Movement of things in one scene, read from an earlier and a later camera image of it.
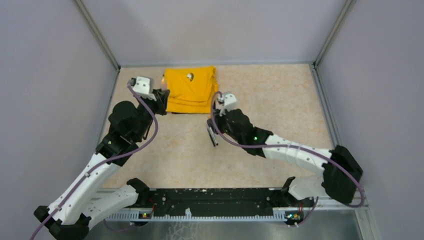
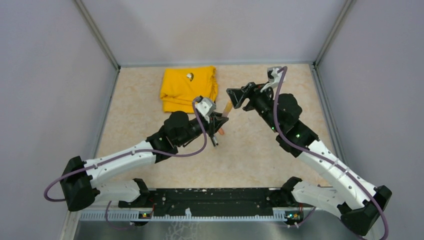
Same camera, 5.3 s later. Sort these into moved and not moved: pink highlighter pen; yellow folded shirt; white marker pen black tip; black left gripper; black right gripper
Moved: pink highlighter pen; black right gripper; black left gripper
Not moved: white marker pen black tip; yellow folded shirt
